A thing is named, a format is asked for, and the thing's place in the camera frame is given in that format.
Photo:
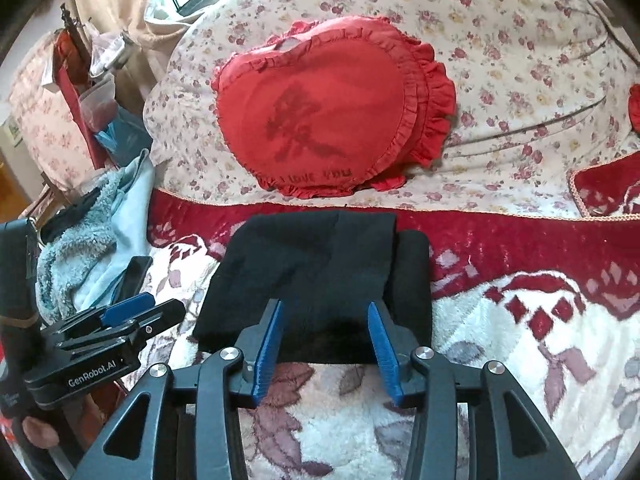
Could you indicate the red heart-shaped frilled pillow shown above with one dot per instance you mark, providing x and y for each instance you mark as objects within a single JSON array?
[{"x": 320, "y": 115}]

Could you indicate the blue plastic bag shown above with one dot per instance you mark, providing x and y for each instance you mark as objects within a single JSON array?
[{"x": 122, "y": 135}]

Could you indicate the beige curtain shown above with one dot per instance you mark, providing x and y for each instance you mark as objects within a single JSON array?
[{"x": 130, "y": 10}]

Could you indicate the black phone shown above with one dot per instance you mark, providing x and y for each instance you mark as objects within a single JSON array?
[{"x": 134, "y": 272}]

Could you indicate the floral cloth bundle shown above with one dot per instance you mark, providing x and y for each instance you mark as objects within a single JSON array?
[{"x": 40, "y": 110}]

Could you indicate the black garment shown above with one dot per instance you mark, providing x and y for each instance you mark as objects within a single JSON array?
[{"x": 65, "y": 215}]

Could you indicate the floral bed quilt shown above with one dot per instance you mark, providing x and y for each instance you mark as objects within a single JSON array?
[{"x": 500, "y": 60}]

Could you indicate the light blue fleece garment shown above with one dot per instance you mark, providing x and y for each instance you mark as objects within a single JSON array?
[{"x": 95, "y": 240}]

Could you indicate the white wall switch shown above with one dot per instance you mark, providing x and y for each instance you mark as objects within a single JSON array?
[{"x": 12, "y": 130}]

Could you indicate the clear plastic bag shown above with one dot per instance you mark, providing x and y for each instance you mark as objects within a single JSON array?
[{"x": 112, "y": 52}]

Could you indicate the red fringed mat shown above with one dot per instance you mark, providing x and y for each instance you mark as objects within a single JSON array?
[{"x": 607, "y": 190}]

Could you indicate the clear plastic container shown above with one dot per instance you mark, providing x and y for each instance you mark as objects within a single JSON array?
[{"x": 97, "y": 102}]

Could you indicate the person's left hand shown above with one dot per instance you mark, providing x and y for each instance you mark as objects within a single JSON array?
[{"x": 40, "y": 432}]

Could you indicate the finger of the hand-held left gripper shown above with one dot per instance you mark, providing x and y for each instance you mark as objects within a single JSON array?
[
  {"x": 125, "y": 307},
  {"x": 165, "y": 310}
]

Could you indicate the red and white patterned blanket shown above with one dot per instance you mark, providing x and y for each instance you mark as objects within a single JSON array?
[{"x": 500, "y": 320}]

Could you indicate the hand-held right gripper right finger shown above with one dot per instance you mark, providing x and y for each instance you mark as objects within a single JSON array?
[{"x": 385, "y": 355}]

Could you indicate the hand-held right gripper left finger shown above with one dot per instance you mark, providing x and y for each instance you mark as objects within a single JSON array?
[{"x": 267, "y": 355}]

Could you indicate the black pants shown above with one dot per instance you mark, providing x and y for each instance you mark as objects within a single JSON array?
[{"x": 310, "y": 270}]

